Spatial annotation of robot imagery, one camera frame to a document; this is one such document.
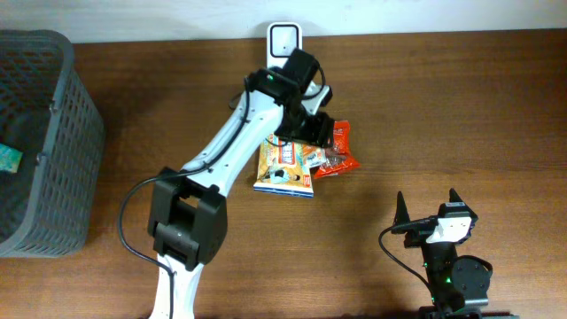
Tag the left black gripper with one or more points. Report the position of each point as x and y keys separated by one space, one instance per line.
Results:
x=322 y=135

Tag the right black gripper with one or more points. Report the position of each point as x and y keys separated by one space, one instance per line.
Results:
x=401 y=214

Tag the large yellow snack bag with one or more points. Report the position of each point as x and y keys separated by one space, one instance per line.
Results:
x=281 y=169

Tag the red snack packet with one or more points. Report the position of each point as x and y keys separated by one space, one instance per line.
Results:
x=339 y=158

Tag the teal tissue pack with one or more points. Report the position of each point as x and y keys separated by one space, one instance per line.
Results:
x=10 y=159

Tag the orange tissue pack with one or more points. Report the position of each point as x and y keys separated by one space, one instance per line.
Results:
x=313 y=156

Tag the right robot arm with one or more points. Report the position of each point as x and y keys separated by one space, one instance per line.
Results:
x=458 y=284

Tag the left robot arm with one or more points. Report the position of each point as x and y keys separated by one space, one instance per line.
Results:
x=188 y=216

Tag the white barcode scanner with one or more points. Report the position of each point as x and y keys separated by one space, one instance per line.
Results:
x=282 y=39

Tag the grey plastic mesh basket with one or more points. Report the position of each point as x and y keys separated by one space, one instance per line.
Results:
x=48 y=116

